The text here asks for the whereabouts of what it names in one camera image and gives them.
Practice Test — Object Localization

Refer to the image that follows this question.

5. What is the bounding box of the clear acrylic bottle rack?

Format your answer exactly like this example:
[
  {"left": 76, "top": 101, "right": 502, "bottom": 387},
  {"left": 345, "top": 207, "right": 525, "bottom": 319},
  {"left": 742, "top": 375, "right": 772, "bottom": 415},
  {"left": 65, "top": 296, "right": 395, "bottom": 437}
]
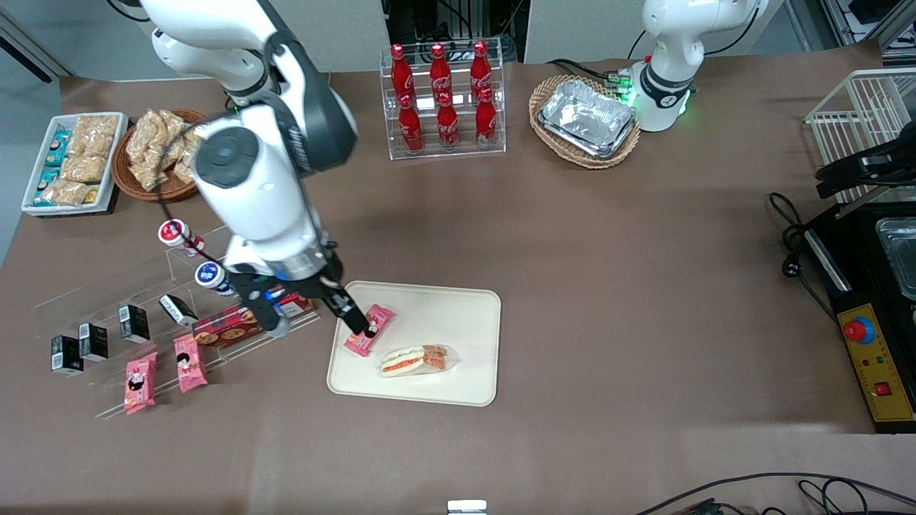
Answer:
[{"left": 379, "top": 39, "right": 507, "bottom": 162}]

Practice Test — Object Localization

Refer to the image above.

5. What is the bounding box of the tan fried snack bag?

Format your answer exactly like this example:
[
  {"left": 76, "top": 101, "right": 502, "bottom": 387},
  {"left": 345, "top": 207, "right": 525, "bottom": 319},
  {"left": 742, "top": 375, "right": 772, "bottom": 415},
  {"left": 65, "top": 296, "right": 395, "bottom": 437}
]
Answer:
[
  {"left": 61, "top": 154, "right": 108, "bottom": 184},
  {"left": 127, "top": 109, "right": 172, "bottom": 188},
  {"left": 168, "top": 118, "right": 208, "bottom": 185},
  {"left": 39, "top": 179, "right": 90, "bottom": 208},
  {"left": 72, "top": 114, "right": 120, "bottom": 158}
]

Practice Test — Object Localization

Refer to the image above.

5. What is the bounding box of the red cola bottle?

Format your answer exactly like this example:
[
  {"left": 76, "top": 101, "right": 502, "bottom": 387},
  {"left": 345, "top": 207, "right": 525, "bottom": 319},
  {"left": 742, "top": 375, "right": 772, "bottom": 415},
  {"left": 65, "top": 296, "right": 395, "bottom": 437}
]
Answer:
[
  {"left": 429, "top": 43, "right": 453, "bottom": 101},
  {"left": 470, "top": 41, "right": 493, "bottom": 97},
  {"left": 398, "top": 95, "right": 424, "bottom": 153},
  {"left": 437, "top": 93, "right": 460, "bottom": 149},
  {"left": 390, "top": 44, "right": 416, "bottom": 101},
  {"left": 475, "top": 89, "right": 497, "bottom": 144}
]

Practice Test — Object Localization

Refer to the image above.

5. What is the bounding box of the white plastic snack bin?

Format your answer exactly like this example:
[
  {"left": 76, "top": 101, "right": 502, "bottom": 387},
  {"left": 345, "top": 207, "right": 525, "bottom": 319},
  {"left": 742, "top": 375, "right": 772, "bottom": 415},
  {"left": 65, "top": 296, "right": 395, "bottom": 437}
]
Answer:
[{"left": 21, "top": 112, "right": 130, "bottom": 217}]

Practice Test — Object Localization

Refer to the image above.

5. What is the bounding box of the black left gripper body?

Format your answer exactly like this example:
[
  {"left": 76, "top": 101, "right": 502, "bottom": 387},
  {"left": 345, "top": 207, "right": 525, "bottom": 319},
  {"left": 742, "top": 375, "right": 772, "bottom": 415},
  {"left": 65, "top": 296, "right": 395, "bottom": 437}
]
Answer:
[{"left": 859, "top": 136, "right": 916, "bottom": 188}]

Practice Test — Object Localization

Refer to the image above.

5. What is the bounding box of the wicker basket with foil containers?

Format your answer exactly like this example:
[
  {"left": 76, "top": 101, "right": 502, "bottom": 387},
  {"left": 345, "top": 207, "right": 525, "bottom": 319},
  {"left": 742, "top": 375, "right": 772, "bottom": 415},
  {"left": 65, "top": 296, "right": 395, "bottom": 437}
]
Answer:
[{"left": 528, "top": 74, "right": 642, "bottom": 170}]

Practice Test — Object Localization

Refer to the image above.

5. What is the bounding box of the teal snack pack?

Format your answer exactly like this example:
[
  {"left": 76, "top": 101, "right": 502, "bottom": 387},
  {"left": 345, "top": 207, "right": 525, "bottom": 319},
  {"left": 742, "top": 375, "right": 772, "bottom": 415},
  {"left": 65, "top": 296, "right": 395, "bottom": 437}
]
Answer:
[
  {"left": 34, "top": 168, "right": 62, "bottom": 207},
  {"left": 47, "top": 129, "right": 72, "bottom": 169}
]

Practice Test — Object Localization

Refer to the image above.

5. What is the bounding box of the silver machine handle bar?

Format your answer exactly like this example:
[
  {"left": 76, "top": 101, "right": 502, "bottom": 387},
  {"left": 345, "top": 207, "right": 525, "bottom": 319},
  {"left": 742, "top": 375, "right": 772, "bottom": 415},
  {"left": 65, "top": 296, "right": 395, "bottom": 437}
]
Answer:
[{"left": 804, "top": 229, "right": 852, "bottom": 293}]

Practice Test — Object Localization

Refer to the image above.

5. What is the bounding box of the cream plastic serving tray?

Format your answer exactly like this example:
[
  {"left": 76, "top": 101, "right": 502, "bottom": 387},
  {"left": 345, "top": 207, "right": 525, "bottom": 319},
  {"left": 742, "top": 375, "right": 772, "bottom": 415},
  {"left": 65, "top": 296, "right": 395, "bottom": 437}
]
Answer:
[{"left": 327, "top": 281, "right": 502, "bottom": 407}]

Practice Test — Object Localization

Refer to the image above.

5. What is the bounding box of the yellow control panel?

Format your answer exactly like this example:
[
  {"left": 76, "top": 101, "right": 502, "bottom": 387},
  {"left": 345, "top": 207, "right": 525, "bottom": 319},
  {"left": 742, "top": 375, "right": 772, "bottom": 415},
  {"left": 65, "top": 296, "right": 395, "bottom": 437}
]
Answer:
[{"left": 836, "top": 304, "right": 915, "bottom": 423}]

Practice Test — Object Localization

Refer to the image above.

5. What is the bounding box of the black power cable with plug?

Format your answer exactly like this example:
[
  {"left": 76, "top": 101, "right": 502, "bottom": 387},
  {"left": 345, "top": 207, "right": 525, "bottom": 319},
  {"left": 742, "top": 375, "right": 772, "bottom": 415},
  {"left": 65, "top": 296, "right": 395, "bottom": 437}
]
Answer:
[{"left": 769, "top": 192, "right": 839, "bottom": 324}]

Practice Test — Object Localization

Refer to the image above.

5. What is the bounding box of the red lid cup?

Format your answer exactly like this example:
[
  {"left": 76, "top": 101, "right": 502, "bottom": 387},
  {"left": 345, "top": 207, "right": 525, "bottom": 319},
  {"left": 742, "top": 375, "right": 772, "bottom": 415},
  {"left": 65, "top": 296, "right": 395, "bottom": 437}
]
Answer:
[{"left": 159, "top": 220, "right": 205, "bottom": 258}]

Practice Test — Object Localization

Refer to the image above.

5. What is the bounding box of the sandwich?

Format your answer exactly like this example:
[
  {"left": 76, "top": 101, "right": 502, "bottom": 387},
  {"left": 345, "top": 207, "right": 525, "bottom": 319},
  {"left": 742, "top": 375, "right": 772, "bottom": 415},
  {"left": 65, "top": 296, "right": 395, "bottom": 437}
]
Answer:
[{"left": 378, "top": 343, "right": 460, "bottom": 378}]

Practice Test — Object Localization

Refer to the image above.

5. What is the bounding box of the blue lid cup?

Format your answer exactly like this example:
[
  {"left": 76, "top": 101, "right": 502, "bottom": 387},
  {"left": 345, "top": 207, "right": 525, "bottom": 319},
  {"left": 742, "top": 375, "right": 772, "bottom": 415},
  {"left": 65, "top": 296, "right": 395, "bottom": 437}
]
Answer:
[{"left": 195, "top": 262, "right": 237, "bottom": 298}]

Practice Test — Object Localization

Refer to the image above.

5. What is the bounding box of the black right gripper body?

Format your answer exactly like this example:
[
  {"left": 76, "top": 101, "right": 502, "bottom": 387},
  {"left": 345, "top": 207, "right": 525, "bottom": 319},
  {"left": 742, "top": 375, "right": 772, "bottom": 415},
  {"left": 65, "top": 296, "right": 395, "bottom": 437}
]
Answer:
[{"left": 229, "top": 260, "right": 346, "bottom": 303}]

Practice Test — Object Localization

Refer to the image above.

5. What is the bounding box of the red cookie box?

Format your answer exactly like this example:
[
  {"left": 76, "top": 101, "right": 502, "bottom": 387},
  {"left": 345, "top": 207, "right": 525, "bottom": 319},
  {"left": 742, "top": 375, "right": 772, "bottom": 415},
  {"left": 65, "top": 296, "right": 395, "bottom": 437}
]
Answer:
[{"left": 192, "top": 293, "right": 316, "bottom": 349}]

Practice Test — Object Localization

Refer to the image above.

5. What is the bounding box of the clear acrylic tiered shelf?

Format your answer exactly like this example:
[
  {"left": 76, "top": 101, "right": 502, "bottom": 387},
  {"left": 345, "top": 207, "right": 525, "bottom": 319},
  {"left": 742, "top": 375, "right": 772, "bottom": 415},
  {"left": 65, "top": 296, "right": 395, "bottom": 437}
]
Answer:
[{"left": 32, "top": 225, "right": 323, "bottom": 419}]

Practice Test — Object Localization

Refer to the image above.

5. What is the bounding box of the black floor cable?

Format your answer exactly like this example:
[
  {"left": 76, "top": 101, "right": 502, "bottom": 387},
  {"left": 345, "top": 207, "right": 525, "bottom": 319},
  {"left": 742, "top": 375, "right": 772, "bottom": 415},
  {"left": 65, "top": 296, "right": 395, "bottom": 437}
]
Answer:
[
  {"left": 633, "top": 472, "right": 916, "bottom": 515},
  {"left": 798, "top": 478, "right": 916, "bottom": 515}
]

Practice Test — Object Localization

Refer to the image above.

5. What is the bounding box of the aluminium foil container stack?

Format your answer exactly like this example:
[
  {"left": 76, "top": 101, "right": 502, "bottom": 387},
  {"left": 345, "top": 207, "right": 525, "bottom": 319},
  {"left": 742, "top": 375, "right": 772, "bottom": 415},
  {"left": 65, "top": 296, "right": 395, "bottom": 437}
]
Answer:
[{"left": 538, "top": 79, "right": 638, "bottom": 160}]

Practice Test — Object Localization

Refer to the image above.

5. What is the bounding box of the wicker basket with snack bags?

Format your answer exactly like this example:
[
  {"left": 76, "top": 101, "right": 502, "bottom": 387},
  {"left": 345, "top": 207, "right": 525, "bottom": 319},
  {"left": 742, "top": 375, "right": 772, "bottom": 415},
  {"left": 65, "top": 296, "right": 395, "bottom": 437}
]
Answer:
[{"left": 112, "top": 109, "right": 210, "bottom": 203}]

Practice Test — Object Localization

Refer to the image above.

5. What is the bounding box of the small black box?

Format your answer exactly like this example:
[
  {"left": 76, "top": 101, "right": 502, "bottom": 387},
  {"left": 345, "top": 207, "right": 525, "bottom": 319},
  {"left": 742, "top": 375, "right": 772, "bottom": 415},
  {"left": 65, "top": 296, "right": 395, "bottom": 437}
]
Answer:
[
  {"left": 159, "top": 293, "right": 199, "bottom": 328},
  {"left": 118, "top": 304, "right": 151, "bottom": 343},
  {"left": 52, "top": 335, "right": 84, "bottom": 376},
  {"left": 79, "top": 323, "right": 109, "bottom": 362}
]

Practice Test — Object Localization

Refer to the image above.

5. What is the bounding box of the red emergency stop button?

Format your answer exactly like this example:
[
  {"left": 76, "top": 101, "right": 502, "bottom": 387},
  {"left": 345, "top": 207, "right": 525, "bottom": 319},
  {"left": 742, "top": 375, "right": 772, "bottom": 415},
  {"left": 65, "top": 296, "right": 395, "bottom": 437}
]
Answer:
[{"left": 843, "top": 316, "right": 876, "bottom": 345}]

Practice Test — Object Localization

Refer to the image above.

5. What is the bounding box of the grey metal machine lever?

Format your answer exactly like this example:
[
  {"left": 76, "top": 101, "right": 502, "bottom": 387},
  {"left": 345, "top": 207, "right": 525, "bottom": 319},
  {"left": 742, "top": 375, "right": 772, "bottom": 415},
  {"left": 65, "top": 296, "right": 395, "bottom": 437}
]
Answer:
[{"left": 834, "top": 199, "right": 885, "bottom": 220}]

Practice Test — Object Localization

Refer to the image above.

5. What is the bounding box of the pink snack pack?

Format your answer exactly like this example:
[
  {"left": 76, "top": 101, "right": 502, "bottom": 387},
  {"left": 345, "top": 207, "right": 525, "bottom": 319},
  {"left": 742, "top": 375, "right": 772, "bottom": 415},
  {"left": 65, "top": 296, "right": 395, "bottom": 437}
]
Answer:
[
  {"left": 343, "top": 304, "right": 396, "bottom": 357},
  {"left": 124, "top": 352, "right": 158, "bottom": 416},
  {"left": 174, "top": 333, "right": 208, "bottom": 394}
]

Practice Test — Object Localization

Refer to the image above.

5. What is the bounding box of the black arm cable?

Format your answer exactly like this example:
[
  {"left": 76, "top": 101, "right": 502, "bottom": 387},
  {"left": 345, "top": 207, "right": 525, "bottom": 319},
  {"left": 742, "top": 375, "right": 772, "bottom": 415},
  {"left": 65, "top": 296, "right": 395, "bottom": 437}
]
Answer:
[{"left": 147, "top": 114, "right": 237, "bottom": 273}]

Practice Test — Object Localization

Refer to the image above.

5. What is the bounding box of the white wire rack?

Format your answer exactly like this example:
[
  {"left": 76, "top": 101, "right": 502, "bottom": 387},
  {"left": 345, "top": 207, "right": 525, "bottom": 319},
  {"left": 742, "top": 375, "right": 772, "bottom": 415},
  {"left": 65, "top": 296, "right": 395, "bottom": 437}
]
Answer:
[{"left": 805, "top": 68, "right": 916, "bottom": 205}]

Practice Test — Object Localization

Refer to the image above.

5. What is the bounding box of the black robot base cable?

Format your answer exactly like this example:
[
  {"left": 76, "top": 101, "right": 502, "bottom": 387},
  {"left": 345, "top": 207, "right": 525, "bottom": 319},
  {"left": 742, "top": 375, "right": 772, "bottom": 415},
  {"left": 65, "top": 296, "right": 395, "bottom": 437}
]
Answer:
[{"left": 547, "top": 59, "right": 632, "bottom": 85}]

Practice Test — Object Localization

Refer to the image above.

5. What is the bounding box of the black equipment with cables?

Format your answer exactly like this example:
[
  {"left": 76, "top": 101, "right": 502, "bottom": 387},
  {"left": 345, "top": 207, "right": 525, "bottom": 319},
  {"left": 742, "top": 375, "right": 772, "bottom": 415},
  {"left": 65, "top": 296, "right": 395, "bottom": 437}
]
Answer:
[{"left": 383, "top": 0, "right": 527, "bottom": 64}]

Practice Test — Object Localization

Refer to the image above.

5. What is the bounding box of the black sealing machine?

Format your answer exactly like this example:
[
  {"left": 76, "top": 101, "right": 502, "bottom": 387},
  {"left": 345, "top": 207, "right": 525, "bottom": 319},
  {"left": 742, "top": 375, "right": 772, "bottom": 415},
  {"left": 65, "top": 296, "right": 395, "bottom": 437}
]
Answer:
[{"left": 801, "top": 204, "right": 916, "bottom": 435}]

